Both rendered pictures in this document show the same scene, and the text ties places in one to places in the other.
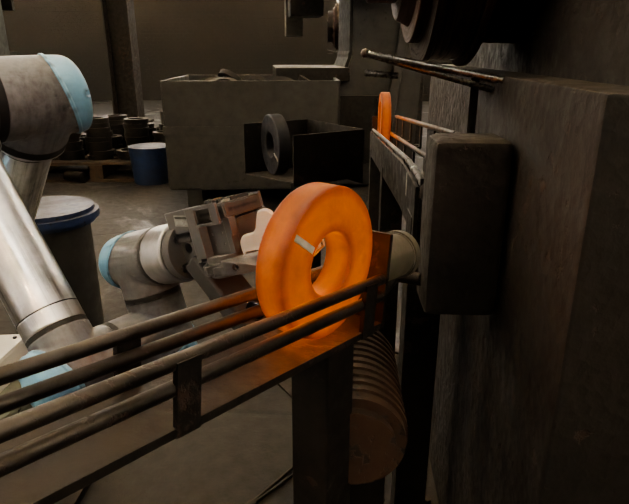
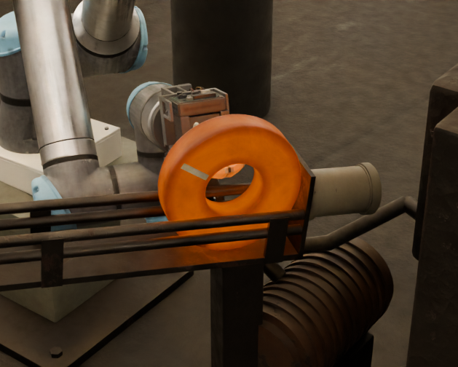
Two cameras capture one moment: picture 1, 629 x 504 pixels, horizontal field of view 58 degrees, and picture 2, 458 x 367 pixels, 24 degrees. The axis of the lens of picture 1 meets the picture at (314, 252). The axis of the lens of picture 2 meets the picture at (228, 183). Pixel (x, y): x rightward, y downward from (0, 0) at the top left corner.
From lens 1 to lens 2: 0.74 m
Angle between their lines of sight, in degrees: 33
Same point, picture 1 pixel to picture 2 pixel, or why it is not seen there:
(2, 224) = (44, 58)
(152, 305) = (152, 162)
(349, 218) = (261, 154)
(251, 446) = not seen: hidden behind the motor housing
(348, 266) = (261, 194)
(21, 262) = (50, 97)
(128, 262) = (137, 117)
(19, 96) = not seen: outside the picture
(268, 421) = not seen: hidden behind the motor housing
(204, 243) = (167, 131)
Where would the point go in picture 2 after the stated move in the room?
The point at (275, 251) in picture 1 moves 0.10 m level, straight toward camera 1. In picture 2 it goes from (167, 172) to (111, 218)
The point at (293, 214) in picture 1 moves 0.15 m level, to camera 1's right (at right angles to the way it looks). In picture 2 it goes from (188, 145) to (312, 188)
